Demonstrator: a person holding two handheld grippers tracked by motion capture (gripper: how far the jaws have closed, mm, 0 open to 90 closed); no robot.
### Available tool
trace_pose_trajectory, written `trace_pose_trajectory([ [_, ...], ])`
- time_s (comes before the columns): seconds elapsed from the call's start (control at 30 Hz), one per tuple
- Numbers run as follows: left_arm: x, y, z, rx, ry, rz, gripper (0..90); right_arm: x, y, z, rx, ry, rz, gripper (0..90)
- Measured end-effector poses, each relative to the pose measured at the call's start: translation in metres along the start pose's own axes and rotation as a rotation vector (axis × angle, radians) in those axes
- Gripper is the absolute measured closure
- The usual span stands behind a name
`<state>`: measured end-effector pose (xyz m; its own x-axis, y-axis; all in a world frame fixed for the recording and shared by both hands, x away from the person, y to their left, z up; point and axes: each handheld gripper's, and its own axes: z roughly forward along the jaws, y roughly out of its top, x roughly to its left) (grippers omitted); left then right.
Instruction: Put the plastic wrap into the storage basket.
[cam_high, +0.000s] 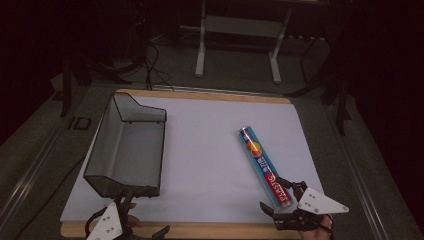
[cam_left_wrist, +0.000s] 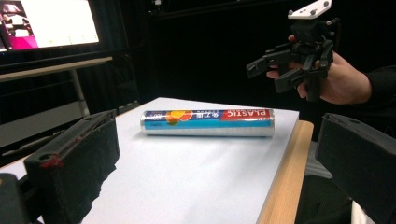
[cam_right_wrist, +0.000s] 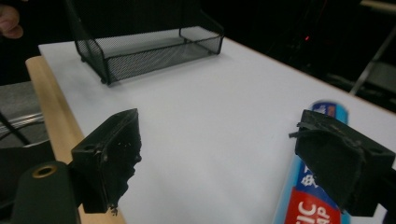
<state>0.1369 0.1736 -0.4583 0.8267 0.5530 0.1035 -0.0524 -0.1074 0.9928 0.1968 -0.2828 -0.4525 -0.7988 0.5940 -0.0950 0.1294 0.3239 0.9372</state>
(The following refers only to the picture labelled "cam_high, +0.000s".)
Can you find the black stand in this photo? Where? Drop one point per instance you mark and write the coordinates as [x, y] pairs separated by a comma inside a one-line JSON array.
[[71, 80], [333, 83]]

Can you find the white metal stand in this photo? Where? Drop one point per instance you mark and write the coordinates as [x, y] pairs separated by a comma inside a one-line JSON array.
[[243, 26]]

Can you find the small black rectangular frame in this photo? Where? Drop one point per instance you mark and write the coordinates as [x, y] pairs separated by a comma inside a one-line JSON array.
[[80, 123]]

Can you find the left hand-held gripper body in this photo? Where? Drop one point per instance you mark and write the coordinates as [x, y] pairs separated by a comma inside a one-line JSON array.
[[108, 226]]

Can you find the person's right hand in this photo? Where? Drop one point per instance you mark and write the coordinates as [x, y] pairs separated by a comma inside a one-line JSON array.
[[318, 235]]

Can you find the aluminium rail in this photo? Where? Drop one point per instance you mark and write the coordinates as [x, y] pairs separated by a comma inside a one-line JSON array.
[[360, 173], [30, 173]]

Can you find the blue plastic wrap roll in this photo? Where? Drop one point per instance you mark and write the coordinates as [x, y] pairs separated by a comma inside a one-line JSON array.
[[263, 163]]

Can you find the wooden board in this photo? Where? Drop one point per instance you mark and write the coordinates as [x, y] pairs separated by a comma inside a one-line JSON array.
[[206, 94]]

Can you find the white paper sheet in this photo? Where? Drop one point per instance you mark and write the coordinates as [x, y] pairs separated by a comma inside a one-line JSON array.
[[206, 150]]

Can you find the person's left hand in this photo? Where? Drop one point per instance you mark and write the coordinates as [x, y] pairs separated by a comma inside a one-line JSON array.
[[135, 222]]

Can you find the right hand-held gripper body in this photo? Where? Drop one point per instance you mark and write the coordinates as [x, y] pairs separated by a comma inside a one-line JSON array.
[[320, 202]]

